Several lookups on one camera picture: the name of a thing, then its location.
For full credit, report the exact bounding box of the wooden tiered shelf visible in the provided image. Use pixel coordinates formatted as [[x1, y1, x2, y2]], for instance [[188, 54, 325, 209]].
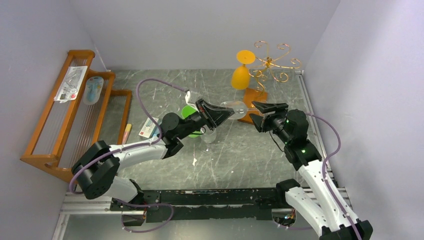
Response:
[[20, 49, 132, 183]]

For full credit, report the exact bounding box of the white packaged item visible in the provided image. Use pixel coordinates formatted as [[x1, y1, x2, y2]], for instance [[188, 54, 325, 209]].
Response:
[[54, 66, 88, 103]]

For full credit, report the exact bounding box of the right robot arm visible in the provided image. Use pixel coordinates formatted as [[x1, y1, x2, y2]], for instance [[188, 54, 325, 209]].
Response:
[[249, 101, 373, 240]]

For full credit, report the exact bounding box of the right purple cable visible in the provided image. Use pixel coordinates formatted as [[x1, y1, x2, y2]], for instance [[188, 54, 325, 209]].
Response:
[[274, 112, 364, 240]]

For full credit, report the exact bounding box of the purple cable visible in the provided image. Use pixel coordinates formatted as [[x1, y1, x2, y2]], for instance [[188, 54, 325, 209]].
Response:
[[274, 112, 364, 240], [68, 78, 190, 234]]

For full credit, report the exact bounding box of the yellow plastic wine glass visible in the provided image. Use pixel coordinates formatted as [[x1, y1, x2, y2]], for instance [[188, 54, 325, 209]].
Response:
[[231, 50, 256, 90]]

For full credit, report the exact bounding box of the gold wire rack wooden base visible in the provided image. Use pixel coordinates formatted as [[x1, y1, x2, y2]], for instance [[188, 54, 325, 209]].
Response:
[[242, 40, 302, 106]]

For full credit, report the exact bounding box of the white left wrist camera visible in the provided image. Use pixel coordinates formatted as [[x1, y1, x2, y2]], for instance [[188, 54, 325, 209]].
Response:
[[184, 90, 201, 108]]

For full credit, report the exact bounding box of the light blue packaged item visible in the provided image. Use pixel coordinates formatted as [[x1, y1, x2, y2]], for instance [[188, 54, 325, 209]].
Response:
[[82, 76, 104, 106]]

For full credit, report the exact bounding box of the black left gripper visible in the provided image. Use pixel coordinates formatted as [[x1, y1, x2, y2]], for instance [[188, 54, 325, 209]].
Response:
[[177, 100, 236, 142]]

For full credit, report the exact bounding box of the clear wine glass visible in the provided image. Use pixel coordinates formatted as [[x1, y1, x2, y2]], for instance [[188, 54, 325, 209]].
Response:
[[200, 127, 217, 154], [220, 100, 263, 123]]

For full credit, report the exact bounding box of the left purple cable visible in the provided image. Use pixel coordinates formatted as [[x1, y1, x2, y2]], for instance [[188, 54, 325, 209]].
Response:
[[68, 78, 190, 234]]

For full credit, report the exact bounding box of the small white blue box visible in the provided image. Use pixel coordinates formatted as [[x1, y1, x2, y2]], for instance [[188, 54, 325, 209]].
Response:
[[138, 118, 160, 139]]

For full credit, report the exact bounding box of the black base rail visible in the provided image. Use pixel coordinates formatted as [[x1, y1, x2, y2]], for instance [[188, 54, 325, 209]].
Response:
[[109, 187, 299, 223]]

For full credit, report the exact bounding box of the green plastic wine glass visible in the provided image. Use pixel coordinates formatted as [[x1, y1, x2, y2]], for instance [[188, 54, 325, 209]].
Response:
[[181, 105, 203, 138]]

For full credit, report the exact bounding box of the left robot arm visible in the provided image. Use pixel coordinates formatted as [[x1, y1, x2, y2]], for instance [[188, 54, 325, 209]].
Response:
[[69, 99, 235, 210]]

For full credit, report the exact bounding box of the yellow pink marker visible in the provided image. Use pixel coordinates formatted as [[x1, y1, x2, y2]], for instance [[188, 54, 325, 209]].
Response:
[[122, 123, 132, 144]]

